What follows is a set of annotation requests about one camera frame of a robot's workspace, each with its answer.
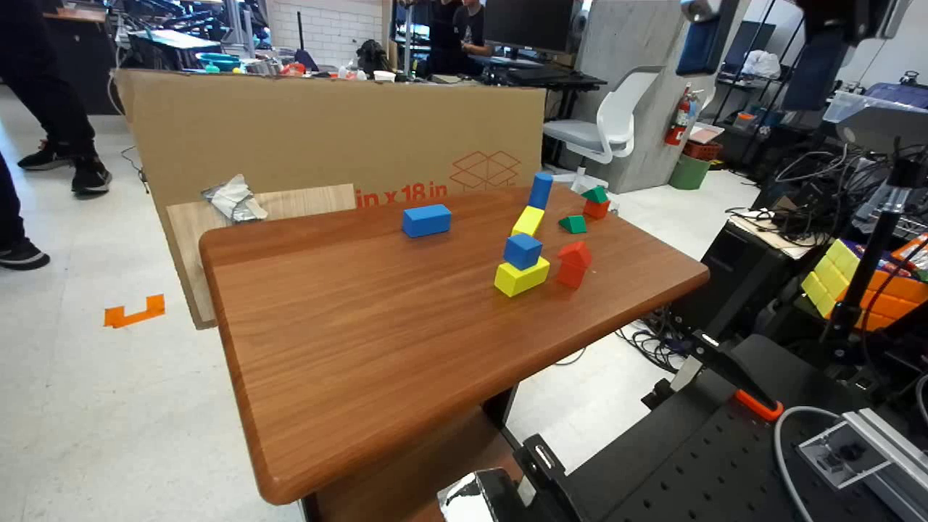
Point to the yellow sticky notes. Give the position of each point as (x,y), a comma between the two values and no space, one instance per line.
(831,276)

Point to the seated person in black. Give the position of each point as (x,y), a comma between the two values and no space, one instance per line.
(456,40)

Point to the yellow leaning block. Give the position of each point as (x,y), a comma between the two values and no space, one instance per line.
(528,222)

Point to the standing person dark clothes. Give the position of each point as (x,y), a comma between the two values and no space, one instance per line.
(30,67)

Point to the blue rectangular block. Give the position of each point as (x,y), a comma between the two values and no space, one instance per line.
(424,222)

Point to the green wedge block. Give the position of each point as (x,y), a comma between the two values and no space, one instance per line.
(575,224)

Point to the orange handled tool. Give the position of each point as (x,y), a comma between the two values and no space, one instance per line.
(747,390)

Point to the yellow block under blue cube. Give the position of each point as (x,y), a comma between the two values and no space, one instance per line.
(515,282)

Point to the green block on red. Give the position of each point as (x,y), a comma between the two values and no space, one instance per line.
(597,195)

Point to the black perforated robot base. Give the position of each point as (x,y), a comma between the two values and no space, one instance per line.
(701,457)

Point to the large cardboard sheet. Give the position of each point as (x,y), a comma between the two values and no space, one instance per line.
(392,144)

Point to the white office chair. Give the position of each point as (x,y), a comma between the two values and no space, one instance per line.
(614,128)

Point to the red house-shaped block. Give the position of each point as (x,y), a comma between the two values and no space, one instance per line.
(575,263)

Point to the black shoe at left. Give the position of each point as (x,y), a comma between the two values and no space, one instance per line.
(17,247)

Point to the small red block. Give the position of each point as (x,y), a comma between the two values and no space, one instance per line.
(597,211)

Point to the blue cube on yellow block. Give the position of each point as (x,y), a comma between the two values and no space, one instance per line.
(523,251)

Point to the orange floor tape marker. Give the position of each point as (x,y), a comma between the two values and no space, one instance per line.
(122,318)

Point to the red fire extinguisher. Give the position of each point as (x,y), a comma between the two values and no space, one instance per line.
(679,118)

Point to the crumpled grey cloth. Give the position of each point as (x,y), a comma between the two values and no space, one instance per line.
(237,200)

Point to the orange box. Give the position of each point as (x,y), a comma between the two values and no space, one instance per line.
(901,287)

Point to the green bin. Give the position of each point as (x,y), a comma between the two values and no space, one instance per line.
(688,171)

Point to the blue upright block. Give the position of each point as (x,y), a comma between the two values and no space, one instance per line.
(540,190)

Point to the black camera stand pole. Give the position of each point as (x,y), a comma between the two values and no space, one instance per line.
(887,211)

